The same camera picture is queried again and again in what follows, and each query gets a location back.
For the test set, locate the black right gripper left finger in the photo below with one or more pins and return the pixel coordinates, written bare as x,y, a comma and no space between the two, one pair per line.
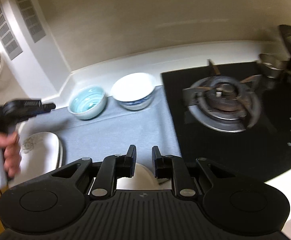
113,167

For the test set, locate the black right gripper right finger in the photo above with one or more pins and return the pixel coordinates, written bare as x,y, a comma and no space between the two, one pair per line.
173,168

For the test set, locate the cream bowls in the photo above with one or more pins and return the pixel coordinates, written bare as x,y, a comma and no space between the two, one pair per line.
143,179

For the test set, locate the white oval flower plate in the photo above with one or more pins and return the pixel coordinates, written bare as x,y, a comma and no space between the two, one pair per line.
41,153

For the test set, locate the turquoise glazed ceramic bowl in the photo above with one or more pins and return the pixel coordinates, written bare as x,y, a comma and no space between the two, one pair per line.
88,102

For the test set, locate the white bowl blue pattern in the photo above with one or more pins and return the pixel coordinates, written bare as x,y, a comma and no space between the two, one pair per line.
134,91

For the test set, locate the person's left hand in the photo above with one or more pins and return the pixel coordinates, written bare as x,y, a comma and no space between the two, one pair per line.
10,143

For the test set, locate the grey countertop mat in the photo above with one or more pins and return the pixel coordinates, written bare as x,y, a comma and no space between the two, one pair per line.
112,132

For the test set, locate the gas burner with grate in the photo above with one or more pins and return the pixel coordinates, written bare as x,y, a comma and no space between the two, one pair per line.
224,103

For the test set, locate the black gas stove top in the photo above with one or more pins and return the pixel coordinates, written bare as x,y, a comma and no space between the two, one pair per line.
263,151

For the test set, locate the metal pot on stove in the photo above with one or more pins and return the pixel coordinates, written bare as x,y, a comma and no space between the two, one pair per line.
271,66

